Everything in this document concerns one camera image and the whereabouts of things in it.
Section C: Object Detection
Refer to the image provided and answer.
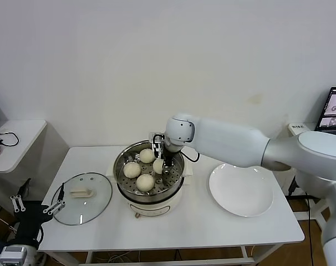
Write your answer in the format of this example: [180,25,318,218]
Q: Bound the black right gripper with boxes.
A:
[153,140,182,175]

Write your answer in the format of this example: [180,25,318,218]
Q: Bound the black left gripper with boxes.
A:
[9,178,67,246]

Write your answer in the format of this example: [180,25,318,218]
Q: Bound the white steamed baozi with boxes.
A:
[136,173,155,192]
[152,159,165,175]
[123,162,142,178]
[139,149,156,164]

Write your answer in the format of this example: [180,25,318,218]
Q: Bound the round glass pot lid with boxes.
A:
[50,173,114,226]

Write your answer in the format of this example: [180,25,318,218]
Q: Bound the perforated steel steamer basket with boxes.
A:
[113,140,186,196]

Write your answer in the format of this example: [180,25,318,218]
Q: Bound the cream electric cooker pot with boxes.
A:
[105,160,194,219]

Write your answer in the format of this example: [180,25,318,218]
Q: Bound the white side table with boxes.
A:
[0,120,48,243]
[288,122,336,228]

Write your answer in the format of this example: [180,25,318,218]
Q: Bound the round white plate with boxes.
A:
[208,162,274,218]

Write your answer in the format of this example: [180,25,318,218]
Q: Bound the grey open laptop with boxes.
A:
[314,86,336,136]

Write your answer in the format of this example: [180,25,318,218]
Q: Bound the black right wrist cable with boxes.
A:
[181,149,201,163]

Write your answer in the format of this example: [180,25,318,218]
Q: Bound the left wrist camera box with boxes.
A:
[0,245,29,264]

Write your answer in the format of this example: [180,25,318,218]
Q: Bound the thin black looped cable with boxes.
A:
[0,132,20,147]

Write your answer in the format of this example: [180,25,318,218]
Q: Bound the white table frame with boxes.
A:
[34,243,282,266]

